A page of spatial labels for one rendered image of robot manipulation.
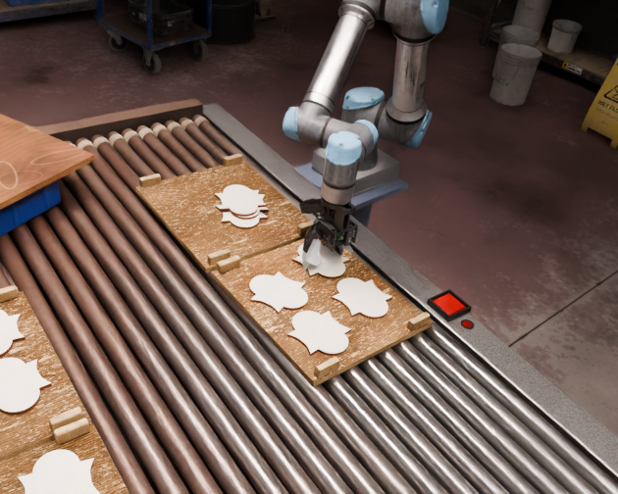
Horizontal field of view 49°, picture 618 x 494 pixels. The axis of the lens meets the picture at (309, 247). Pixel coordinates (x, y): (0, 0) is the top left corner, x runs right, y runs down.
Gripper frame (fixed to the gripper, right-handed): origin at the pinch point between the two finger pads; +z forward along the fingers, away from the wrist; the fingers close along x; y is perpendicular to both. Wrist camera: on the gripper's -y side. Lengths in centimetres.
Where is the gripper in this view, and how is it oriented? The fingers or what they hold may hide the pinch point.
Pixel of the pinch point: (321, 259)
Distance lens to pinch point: 169.1
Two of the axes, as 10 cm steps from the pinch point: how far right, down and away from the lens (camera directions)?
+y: 6.0, 5.3, -6.0
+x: 8.0, -3.0, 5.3
